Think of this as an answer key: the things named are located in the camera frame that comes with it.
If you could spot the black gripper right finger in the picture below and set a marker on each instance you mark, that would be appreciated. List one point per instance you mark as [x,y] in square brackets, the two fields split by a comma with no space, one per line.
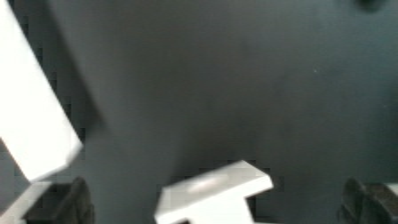
[368,203]

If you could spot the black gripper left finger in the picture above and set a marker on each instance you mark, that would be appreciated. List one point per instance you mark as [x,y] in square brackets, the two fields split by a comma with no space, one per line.
[64,205]

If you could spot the white front rail wall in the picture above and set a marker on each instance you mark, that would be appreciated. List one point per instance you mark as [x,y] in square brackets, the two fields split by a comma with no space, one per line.
[35,130]

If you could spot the white lamp base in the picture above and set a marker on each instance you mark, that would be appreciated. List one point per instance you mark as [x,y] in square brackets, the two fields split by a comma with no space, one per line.
[206,199]

